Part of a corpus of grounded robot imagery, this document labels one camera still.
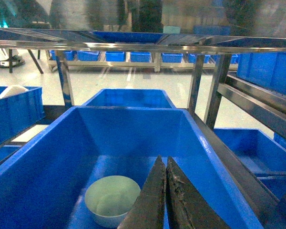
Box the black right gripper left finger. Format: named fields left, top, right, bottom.
left=118, top=156, right=166, bottom=229

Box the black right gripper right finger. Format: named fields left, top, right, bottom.
left=166, top=156, right=230, bottom=229

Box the light green bowl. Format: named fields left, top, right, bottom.
left=84, top=176, right=141, bottom=229

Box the stainless steel shelf rack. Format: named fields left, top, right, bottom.
left=0, top=28, right=286, bottom=229

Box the blue crate right lower shelf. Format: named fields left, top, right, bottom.
left=214, top=128, right=286, bottom=199

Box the blue crate shelf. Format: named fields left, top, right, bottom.
left=0, top=86, right=45, bottom=145
left=214, top=128, right=286, bottom=199

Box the blue crate left shelf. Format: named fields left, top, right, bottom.
left=0, top=86, right=45, bottom=145

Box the blue plastic bin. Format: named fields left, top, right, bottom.
left=0, top=106, right=262, bottom=229

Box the blue bin behind front bin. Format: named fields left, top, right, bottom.
left=82, top=89, right=175, bottom=108

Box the white object in left crate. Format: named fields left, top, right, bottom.
left=0, top=85, right=28, bottom=99

